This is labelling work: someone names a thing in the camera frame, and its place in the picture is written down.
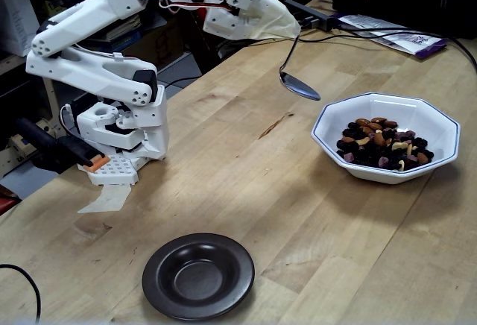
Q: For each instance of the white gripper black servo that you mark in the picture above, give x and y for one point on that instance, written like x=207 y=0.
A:
x=249 y=11

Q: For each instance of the beige masking tape wrap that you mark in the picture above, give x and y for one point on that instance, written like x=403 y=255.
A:
x=283 y=23

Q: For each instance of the bent metal spoon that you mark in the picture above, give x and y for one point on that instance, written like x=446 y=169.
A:
x=302 y=88

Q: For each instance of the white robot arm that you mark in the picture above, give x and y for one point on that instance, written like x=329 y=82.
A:
x=93 y=8

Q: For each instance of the white octagonal bowl blue rim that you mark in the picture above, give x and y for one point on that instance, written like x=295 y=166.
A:
x=428 y=116

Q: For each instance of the dark brown plate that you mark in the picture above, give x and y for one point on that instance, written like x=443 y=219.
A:
x=197 y=280

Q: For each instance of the grey usb hub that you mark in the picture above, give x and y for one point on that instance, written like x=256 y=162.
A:
x=316 y=19

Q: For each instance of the brown cardboard box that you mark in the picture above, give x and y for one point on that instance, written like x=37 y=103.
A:
x=164 y=45

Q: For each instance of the stacked books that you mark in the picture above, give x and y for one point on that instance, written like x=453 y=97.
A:
x=123 y=28

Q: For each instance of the white purple plastic bag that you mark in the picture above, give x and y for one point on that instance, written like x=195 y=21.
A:
x=402 y=38

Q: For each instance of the nut and dried fruit mix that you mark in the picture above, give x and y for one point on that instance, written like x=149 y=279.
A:
x=372 y=146

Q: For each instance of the yellow black box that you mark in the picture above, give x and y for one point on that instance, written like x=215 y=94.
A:
x=56 y=6

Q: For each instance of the tall white box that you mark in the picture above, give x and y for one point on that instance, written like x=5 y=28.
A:
x=16 y=23

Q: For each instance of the black clamp orange pad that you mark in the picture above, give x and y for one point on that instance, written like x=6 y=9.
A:
x=59 y=146

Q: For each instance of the beige tape piece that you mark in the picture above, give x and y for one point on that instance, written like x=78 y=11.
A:
x=108 y=200

